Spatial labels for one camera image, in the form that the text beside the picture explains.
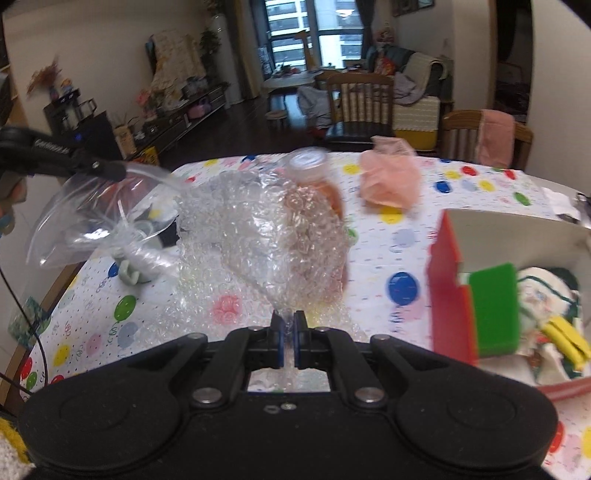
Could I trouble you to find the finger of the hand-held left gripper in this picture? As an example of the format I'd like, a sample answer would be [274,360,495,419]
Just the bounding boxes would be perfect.
[74,152,127,183]

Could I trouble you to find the wooden chair with towel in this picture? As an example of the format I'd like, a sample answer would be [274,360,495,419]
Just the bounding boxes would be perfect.
[441,109,534,169]

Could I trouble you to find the pale green mug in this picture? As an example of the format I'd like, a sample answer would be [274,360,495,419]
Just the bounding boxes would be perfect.
[117,222,158,284]

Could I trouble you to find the pink flower bouquet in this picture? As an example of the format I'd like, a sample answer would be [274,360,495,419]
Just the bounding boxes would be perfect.
[136,88,155,121]

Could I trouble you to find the balcony window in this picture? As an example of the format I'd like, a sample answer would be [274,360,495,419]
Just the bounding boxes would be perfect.
[263,0,365,70]

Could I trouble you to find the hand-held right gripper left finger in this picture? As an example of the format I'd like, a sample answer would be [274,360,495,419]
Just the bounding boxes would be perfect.
[124,310,284,407]

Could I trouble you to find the brown curtain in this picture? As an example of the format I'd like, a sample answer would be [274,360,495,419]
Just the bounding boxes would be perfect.
[226,0,264,100]

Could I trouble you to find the grey crumpled blanket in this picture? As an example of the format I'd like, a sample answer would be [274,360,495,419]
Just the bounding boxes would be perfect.
[298,85,333,130]

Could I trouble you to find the black water dispenser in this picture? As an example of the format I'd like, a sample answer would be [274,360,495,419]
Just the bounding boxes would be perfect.
[44,92,125,162]

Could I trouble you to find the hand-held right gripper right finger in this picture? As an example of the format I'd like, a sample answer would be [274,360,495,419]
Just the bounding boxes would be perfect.
[293,310,458,407]

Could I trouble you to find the white standing air conditioner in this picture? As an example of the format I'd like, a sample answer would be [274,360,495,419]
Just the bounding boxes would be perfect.
[210,14,232,86]

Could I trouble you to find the green potted plant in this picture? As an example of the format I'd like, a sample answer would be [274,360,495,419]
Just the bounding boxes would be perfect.
[199,28,221,65]

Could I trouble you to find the floral cloth covered television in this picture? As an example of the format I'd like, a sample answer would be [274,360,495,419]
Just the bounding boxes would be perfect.
[148,28,206,100]

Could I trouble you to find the red and white cardboard box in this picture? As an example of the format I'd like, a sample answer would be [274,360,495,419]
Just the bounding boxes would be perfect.
[427,209,591,416]

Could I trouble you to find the white paper sheet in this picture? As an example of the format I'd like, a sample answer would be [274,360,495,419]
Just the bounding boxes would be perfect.
[540,187,580,222]

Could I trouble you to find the green sponge block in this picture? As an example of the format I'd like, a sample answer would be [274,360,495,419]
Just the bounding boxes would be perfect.
[466,263,522,358]

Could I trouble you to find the yellow soft toy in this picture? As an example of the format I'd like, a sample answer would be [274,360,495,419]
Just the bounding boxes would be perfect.
[540,316,591,370]

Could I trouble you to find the round coffee table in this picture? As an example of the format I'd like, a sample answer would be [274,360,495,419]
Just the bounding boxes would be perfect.
[263,69,324,93]

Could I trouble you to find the orange drink bottle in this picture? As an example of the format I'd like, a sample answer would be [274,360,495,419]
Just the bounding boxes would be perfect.
[277,148,352,296]

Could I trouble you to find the wooden slat back chair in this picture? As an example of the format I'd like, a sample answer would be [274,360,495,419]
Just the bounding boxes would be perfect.
[325,71,395,151]

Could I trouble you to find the balloon print tablecloth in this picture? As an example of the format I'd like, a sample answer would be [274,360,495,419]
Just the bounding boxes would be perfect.
[18,154,591,480]

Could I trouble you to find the clear bubble wrap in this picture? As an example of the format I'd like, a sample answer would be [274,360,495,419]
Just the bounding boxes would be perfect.
[175,171,365,393]

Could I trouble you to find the sofa with cream throw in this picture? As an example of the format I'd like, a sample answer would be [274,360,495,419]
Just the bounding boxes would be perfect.
[365,44,455,139]

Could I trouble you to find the grey curtain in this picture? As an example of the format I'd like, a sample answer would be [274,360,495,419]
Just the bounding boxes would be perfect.
[355,0,375,61]

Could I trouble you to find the pink towel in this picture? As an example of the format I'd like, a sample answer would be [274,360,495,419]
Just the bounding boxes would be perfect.
[475,109,515,168]

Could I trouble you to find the clear plastic bag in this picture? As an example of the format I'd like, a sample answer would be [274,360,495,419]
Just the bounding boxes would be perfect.
[28,166,185,278]

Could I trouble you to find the dried flower bouquet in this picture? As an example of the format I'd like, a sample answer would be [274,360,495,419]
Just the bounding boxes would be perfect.
[25,58,63,97]

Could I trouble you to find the dark low television cabinet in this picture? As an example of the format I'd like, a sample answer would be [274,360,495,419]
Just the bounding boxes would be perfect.
[124,83,229,153]

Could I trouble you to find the pink plastic bag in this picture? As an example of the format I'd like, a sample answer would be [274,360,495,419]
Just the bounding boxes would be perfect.
[359,136,422,208]

